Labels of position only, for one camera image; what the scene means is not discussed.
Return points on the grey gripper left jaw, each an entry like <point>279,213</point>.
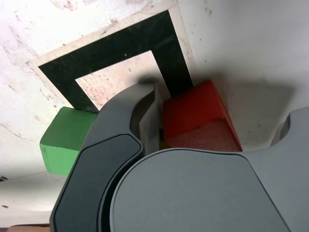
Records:
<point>101,169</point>

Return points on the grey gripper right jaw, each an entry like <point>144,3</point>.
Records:
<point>193,193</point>

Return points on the green cube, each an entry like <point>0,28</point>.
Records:
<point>62,135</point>

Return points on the red cube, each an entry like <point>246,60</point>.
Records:
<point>193,113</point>

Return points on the black tape square outline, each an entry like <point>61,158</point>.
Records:
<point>108,48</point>

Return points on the person's hand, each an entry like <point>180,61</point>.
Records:
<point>29,229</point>

